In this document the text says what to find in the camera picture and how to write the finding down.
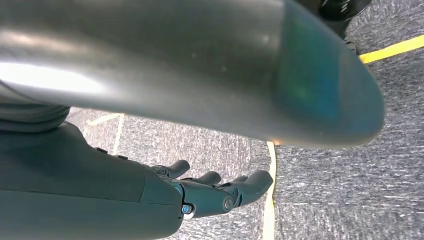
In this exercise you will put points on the black robot foot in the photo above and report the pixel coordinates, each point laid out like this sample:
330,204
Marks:
341,10

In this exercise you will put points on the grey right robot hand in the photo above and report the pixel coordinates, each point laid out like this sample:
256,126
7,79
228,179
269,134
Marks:
82,192

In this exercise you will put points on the silver robot leg shell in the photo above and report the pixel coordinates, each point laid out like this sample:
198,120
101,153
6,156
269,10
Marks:
165,49

